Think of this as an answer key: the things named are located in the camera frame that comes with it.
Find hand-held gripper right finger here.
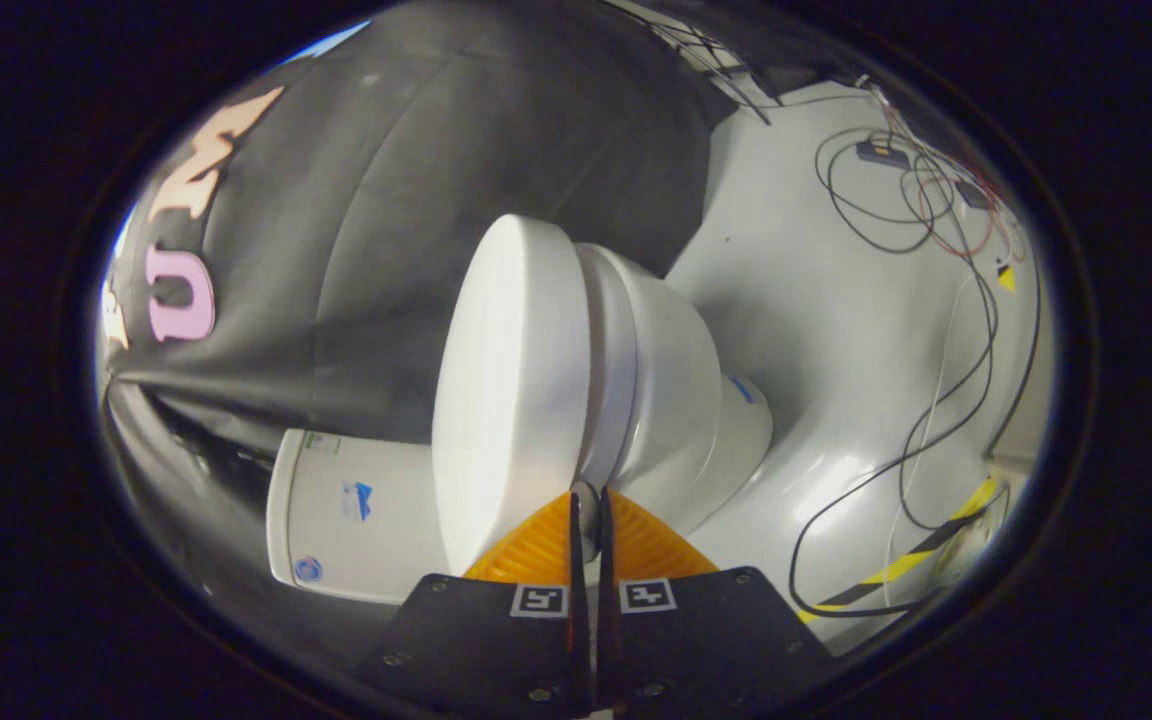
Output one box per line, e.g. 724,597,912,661
596,487,837,719

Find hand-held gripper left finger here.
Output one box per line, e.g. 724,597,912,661
351,490,592,719

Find black lid pull tab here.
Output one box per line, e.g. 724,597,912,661
576,480,605,561

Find white toilet lid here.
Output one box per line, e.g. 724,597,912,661
431,213,592,576

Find white toilet tank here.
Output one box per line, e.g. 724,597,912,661
266,428,457,606

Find white toilet bowl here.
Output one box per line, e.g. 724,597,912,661
586,245,775,536

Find white toilet seat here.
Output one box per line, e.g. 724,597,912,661
574,243,639,493

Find yellow black floor tape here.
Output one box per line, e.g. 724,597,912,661
801,478,1003,623

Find black backdrop cloth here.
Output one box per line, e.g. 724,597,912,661
96,0,767,641

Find small black blue box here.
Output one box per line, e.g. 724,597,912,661
856,138,912,169

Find thin white cable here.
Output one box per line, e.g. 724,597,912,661
881,270,985,591

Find long black floor cable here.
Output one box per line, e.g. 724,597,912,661
788,265,1042,619

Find coiled black cable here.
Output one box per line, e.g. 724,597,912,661
816,125,947,256

